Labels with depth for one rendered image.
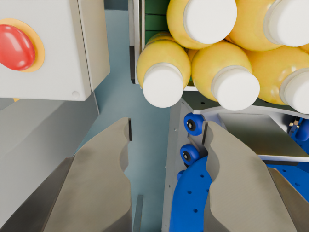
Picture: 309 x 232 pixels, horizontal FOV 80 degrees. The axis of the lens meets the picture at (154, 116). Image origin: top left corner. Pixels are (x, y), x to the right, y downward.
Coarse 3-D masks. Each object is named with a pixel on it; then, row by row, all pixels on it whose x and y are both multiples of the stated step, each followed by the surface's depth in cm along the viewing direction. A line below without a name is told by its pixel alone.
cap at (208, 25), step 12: (192, 0) 15; (204, 0) 14; (216, 0) 14; (228, 0) 14; (192, 12) 14; (204, 12) 14; (216, 12) 14; (228, 12) 14; (192, 24) 15; (204, 24) 15; (216, 24) 15; (228, 24) 15; (192, 36) 16; (204, 36) 15; (216, 36) 15
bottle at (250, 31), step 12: (240, 0) 19; (252, 0) 18; (264, 0) 17; (276, 0) 16; (240, 12) 19; (252, 12) 17; (264, 12) 17; (240, 24) 19; (252, 24) 18; (264, 24) 16; (228, 36) 24; (240, 36) 20; (252, 36) 18; (264, 36) 18; (252, 48) 20; (264, 48) 19; (276, 48) 19
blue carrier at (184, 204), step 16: (192, 176) 32; (208, 176) 32; (288, 176) 33; (304, 176) 33; (176, 192) 30; (192, 192) 29; (304, 192) 30; (176, 208) 27; (192, 208) 27; (176, 224) 25; (192, 224) 25
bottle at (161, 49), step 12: (156, 36) 28; (168, 36) 26; (144, 48) 23; (156, 48) 20; (168, 48) 20; (180, 48) 21; (144, 60) 20; (156, 60) 19; (168, 60) 19; (180, 60) 20; (144, 72) 20; (180, 72) 19
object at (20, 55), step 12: (0, 24) 14; (0, 36) 15; (12, 36) 14; (24, 36) 15; (0, 48) 15; (12, 48) 15; (24, 48) 15; (0, 60) 16; (12, 60) 15; (24, 60) 15
